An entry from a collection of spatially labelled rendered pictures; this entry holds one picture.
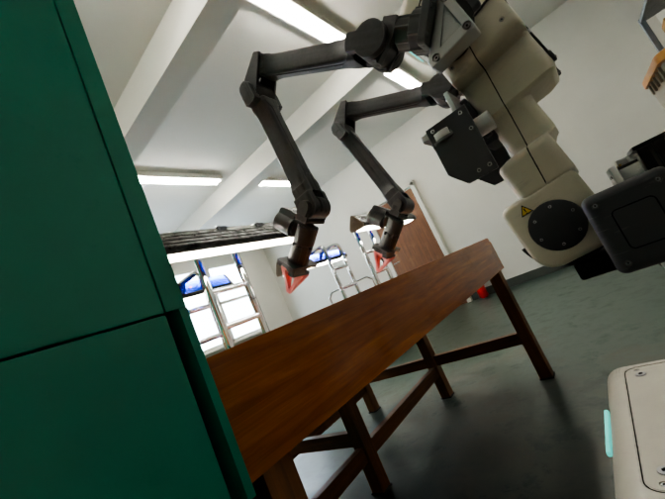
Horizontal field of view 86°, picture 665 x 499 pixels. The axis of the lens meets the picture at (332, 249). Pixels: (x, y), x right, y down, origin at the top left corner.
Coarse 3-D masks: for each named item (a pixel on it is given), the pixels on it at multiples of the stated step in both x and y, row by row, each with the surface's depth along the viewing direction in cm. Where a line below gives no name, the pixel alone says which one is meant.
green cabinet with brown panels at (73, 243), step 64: (0, 0) 49; (64, 0) 56; (0, 64) 45; (64, 64) 52; (0, 128) 42; (64, 128) 48; (0, 192) 40; (64, 192) 44; (128, 192) 50; (0, 256) 37; (64, 256) 41; (128, 256) 47; (0, 320) 35; (64, 320) 39; (128, 320) 43
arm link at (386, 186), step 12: (336, 132) 130; (348, 132) 130; (348, 144) 130; (360, 144) 128; (360, 156) 128; (372, 156) 126; (372, 168) 125; (384, 168) 126; (372, 180) 125; (384, 180) 122; (384, 192) 122; (396, 192) 119; (408, 204) 117
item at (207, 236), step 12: (228, 228) 108; (240, 228) 111; (252, 228) 114; (264, 228) 118; (168, 240) 90; (180, 240) 93; (192, 240) 95; (204, 240) 97; (216, 240) 100; (228, 240) 102; (240, 240) 106; (252, 240) 109; (264, 240) 113; (168, 252) 88; (180, 252) 91
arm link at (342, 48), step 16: (352, 32) 77; (368, 32) 74; (384, 32) 72; (304, 48) 88; (320, 48) 85; (336, 48) 82; (352, 48) 77; (368, 48) 75; (384, 48) 74; (256, 64) 96; (272, 64) 94; (288, 64) 91; (304, 64) 88; (320, 64) 86; (336, 64) 84; (352, 64) 83; (368, 64) 84; (400, 64) 81; (256, 80) 96; (272, 80) 100; (272, 96) 102
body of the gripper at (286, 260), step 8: (296, 248) 92; (304, 248) 92; (312, 248) 94; (288, 256) 95; (296, 256) 93; (304, 256) 93; (280, 264) 93; (288, 264) 92; (296, 264) 94; (304, 264) 94; (312, 264) 97
